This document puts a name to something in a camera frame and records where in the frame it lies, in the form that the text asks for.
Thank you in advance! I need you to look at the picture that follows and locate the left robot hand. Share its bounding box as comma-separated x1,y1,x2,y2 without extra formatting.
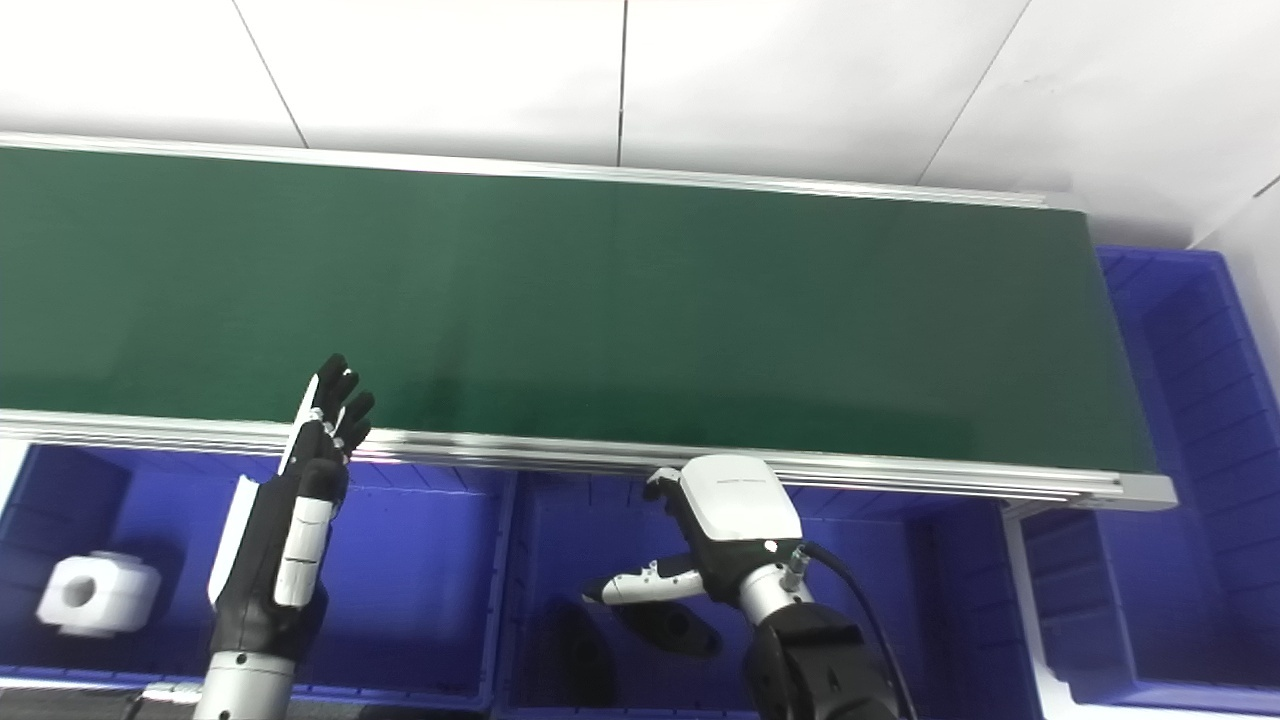
206,353,377,663

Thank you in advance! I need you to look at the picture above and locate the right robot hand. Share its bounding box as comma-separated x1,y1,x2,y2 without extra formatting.
582,455,807,609

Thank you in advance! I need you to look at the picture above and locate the black flange part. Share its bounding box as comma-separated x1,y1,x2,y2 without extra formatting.
534,604,617,707
614,598,724,660

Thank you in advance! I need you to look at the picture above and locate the blue plastic bin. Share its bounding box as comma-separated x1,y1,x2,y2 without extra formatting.
0,444,517,707
499,470,1047,720
1019,246,1280,714

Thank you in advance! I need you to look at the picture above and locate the white block part with hole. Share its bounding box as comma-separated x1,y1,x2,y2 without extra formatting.
36,551,162,639

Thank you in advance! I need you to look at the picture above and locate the green conveyor belt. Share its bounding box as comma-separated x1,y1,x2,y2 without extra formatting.
0,131,1179,512
0,146,1157,474

